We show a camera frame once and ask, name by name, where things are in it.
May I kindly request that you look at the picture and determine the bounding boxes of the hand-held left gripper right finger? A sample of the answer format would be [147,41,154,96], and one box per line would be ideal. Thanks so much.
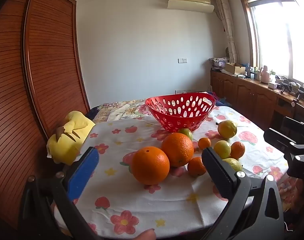
[201,147,285,240]

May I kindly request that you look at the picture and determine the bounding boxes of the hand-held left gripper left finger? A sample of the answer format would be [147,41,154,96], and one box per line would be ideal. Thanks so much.
[18,146,100,240]

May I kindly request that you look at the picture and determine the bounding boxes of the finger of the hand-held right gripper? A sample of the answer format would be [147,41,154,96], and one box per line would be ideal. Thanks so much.
[282,116,304,143]
[263,128,304,156]

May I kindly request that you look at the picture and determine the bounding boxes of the small tangerine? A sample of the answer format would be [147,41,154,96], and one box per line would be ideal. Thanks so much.
[198,137,212,150]
[187,157,207,178]
[230,141,245,160]

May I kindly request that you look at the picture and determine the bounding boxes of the yellow pear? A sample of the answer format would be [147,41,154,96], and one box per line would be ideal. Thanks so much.
[216,120,238,139]

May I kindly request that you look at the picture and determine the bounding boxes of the large orange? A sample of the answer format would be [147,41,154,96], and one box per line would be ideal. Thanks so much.
[131,146,170,186]
[161,132,194,167]

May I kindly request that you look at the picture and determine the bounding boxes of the red perforated plastic basket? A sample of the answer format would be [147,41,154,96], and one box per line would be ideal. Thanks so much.
[145,92,216,133]

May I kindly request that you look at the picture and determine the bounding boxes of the person's left hand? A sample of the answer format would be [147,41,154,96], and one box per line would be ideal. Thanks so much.
[138,228,157,240]

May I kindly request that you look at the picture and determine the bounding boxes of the yellow plush toy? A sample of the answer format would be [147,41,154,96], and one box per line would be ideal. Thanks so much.
[47,110,96,165]

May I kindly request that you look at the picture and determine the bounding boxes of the black tripod device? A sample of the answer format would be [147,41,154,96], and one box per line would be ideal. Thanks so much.
[279,79,293,94]
[292,86,304,107]

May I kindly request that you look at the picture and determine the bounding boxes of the wooden low cabinet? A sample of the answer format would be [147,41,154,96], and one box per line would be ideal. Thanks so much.
[210,69,304,140]

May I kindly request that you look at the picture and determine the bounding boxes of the dark blue blanket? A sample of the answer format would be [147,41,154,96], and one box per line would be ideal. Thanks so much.
[86,105,100,120]

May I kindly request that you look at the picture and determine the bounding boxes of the pink thermos jug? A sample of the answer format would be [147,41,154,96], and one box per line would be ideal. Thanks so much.
[260,65,269,84]

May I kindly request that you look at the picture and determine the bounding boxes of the white strawberry print tablecloth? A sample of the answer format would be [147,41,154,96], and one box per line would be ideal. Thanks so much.
[53,105,290,238]

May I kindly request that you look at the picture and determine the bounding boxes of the floral blanket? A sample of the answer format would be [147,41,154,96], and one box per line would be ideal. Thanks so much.
[92,99,217,123]

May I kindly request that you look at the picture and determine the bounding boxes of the open cardboard box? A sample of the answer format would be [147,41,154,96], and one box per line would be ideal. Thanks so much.
[224,62,246,75]

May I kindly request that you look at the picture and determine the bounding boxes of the wooden framed window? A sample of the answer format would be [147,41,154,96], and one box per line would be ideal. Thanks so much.
[238,0,304,90]

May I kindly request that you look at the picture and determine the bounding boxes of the folded patterned cloth stack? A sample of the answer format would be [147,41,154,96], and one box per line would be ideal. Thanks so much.
[209,57,229,69]

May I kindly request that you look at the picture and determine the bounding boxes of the wooden slatted wardrobe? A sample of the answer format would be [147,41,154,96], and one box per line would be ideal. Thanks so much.
[0,0,90,230]

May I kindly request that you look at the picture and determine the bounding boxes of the patterned beige curtain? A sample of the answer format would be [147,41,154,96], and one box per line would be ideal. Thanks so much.
[214,0,240,64]

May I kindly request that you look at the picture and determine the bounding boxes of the white air conditioner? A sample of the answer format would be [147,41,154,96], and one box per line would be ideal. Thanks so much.
[167,0,215,13]

